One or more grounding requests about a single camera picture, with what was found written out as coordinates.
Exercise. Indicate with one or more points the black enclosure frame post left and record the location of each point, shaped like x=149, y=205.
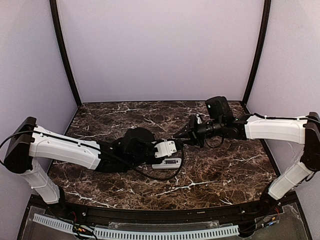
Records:
x=63, y=52

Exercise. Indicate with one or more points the black enclosure frame post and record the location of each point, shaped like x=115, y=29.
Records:
x=63, y=52
x=258, y=51

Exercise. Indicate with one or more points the white slotted cable duct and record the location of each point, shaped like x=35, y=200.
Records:
x=134, y=231

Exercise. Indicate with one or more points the black front table rail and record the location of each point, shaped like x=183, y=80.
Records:
x=244, y=214

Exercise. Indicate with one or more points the black enclosure frame post right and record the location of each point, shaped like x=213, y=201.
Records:
x=258, y=51

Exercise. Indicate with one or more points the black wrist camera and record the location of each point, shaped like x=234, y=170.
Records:
x=196, y=119
x=166, y=148

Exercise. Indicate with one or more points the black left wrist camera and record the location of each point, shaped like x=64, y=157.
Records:
x=166, y=148

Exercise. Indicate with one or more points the white air conditioner remote control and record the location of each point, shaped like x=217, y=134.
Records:
x=168, y=164

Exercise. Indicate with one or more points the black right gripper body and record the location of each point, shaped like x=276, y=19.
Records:
x=194, y=131

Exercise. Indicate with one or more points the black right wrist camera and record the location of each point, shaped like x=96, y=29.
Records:
x=196, y=119

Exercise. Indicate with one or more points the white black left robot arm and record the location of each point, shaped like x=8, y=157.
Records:
x=30, y=141

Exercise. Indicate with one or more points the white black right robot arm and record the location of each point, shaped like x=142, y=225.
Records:
x=303, y=130

